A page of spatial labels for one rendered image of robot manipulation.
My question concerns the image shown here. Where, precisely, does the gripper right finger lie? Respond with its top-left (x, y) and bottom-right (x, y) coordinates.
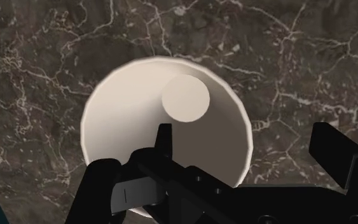
top-left (308, 121), bottom-right (358, 215)

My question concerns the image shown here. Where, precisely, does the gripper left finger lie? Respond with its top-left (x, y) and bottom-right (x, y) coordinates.
top-left (64, 123), bottom-right (238, 224)

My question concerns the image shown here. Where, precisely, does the white cup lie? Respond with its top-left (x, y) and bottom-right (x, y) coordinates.
top-left (79, 55), bottom-right (254, 218)

